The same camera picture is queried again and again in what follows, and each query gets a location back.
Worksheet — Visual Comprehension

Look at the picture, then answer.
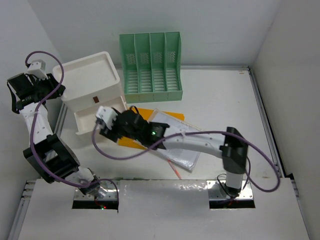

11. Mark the white plastic drawer unit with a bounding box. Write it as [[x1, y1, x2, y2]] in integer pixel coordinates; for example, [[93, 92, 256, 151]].
[[52, 51, 127, 139]]

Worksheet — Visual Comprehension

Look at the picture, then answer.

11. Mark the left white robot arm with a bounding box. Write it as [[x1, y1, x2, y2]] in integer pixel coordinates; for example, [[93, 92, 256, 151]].
[[7, 73, 101, 197]]

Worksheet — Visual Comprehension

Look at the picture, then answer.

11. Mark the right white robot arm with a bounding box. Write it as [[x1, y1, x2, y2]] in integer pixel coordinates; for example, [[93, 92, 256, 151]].
[[95, 106, 248, 198]]

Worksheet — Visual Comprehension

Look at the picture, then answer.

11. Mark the orange paper folder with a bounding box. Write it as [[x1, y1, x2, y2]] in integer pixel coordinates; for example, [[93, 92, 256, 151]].
[[117, 108, 185, 150]]

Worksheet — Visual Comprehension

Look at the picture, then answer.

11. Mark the green four-slot file organizer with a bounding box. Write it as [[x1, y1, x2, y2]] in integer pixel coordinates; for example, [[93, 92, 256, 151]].
[[119, 31, 183, 104]]

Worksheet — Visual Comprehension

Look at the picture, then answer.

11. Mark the clear mesh document pouch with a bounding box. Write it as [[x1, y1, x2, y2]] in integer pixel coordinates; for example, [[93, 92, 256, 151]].
[[148, 109, 200, 172]]

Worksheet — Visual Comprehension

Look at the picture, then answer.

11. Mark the orange-tipped clear pen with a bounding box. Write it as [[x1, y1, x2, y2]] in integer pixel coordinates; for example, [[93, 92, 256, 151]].
[[167, 159, 182, 180]]

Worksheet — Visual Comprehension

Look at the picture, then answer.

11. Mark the white front shelf board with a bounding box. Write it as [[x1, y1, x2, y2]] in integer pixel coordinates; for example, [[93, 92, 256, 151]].
[[19, 179, 309, 240]]

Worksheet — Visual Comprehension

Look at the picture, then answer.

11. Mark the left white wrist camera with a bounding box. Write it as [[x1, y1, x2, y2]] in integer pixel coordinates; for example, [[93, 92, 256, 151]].
[[27, 59, 48, 80]]

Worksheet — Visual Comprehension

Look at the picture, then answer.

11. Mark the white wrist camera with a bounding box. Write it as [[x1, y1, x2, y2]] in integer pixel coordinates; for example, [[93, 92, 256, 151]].
[[95, 106, 118, 130], [27, 59, 48, 80]]

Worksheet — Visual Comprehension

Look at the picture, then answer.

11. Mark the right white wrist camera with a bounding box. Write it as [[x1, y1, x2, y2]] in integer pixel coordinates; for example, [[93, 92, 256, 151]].
[[95, 106, 118, 130]]

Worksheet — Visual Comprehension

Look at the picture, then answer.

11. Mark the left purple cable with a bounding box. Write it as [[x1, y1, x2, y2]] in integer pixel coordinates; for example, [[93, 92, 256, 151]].
[[24, 51, 120, 201]]

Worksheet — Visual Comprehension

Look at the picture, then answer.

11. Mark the purple cable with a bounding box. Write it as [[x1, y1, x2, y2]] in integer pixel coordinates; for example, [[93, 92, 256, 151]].
[[24, 51, 120, 201], [91, 122, 281, 202]]

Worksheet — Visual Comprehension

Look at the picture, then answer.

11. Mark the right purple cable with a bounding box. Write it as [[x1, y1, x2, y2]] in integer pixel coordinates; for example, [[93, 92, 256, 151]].
[[91, 122, 281, 202]]

